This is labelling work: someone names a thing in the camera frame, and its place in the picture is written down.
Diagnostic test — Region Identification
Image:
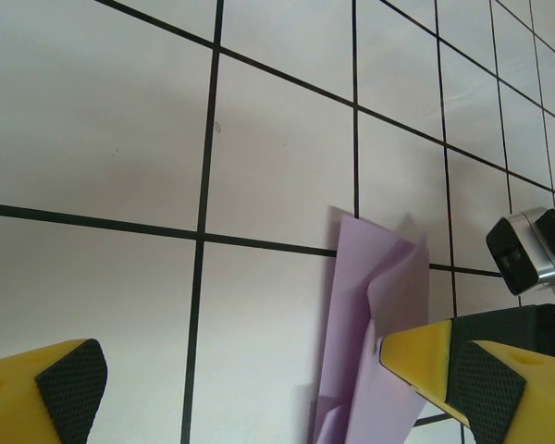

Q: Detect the purple paper sheet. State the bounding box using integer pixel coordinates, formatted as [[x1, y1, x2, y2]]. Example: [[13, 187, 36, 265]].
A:
[[304, 205, 431, 444]]

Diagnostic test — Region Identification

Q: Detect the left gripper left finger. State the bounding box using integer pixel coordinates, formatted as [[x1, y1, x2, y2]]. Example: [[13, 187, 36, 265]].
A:
[[0, 338, 108, 444]]

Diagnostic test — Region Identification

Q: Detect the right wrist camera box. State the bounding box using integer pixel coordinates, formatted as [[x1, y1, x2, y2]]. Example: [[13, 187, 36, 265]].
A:
[[485, 206, 555, 306]]

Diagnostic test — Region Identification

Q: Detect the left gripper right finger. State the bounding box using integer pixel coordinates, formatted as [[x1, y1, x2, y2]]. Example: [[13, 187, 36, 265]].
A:
[[448, 339, 555, 444]]

